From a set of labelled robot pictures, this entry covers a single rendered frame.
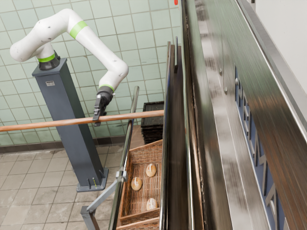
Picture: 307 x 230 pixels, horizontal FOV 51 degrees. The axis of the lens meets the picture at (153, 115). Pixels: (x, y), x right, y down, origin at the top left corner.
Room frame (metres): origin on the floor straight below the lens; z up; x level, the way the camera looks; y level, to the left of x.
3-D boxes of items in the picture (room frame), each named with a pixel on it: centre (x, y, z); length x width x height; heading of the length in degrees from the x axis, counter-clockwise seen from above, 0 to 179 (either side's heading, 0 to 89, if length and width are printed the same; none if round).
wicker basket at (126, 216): (1.36, 0.01, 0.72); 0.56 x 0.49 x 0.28; 172
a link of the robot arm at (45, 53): (2.18, 0.67, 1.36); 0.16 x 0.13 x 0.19; 139
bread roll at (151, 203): (1.27, 0.11, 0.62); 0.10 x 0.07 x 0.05; 175
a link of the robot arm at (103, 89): (1.63, 0.25, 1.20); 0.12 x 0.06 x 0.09; 81
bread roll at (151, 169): (1.55, 0.08, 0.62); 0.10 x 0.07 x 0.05; 169
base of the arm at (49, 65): (2.24, 0.66, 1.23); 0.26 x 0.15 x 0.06; 172
